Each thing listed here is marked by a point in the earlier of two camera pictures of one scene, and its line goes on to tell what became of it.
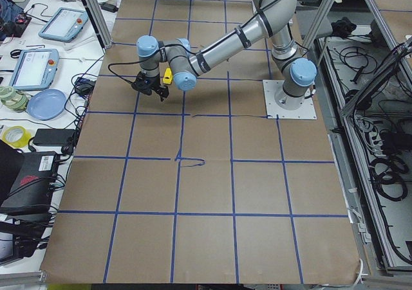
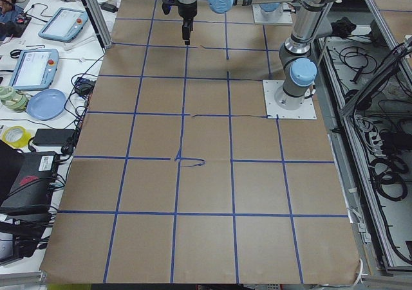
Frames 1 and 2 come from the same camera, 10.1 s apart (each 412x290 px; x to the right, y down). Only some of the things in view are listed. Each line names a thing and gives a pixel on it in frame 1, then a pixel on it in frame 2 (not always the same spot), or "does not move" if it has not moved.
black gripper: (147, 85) -> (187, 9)
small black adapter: (84, 87) does not move
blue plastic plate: (46, 104) does not move
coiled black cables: (387, 173) does not move
